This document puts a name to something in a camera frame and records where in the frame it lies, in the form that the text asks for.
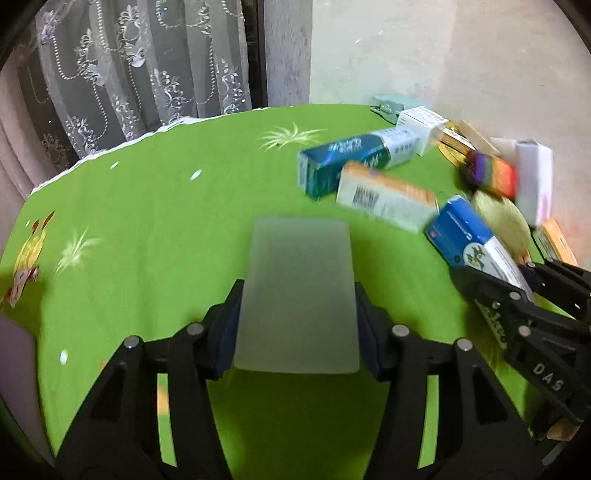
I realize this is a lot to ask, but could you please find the small orange box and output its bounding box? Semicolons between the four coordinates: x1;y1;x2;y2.
531;218;579;267

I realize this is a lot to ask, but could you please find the green printed desktop cloth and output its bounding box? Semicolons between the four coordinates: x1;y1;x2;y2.
0;104;573;480

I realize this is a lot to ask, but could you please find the gold candy wrapper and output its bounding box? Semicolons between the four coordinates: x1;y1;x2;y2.
436;121;476;167

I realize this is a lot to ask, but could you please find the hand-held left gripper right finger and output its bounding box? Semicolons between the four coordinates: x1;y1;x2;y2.
353;281;539;480

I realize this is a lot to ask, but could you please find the orange white medicine box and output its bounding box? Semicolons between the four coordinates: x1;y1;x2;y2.
335;161;439;234

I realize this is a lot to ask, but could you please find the blue white medicine box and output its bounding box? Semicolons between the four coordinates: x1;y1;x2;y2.
425;195;537;303

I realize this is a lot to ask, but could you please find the small white carton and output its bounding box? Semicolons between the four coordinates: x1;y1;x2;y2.
396;106;451;158

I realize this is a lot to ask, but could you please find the round gold item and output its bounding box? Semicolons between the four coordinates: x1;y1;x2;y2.
470;191;533;261

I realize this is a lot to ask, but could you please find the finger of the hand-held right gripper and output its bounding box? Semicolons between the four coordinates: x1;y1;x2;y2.
450;267;570;357
526;258;591;322

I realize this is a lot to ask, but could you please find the teal long carton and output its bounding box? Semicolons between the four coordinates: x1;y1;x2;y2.
297;128;422;202

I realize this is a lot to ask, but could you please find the rainbow striped item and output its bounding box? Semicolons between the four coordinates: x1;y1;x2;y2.
461;151;518;200

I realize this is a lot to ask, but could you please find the beige flat box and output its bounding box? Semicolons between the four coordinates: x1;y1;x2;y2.
455;119;502;158

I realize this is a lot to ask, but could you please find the frosted translucent plastic case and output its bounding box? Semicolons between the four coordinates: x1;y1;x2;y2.
235;217;362;374

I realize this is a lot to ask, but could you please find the grey lace curtain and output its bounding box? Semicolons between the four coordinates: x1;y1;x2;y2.
18;0;254;161

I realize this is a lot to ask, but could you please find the teal plastic clip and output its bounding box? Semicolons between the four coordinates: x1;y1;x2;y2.
370;95;419;124

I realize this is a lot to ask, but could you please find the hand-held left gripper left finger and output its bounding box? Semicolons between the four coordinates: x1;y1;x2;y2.
55;279;245;480

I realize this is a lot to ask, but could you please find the white pink box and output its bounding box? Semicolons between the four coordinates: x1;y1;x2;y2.
489;136;555;228

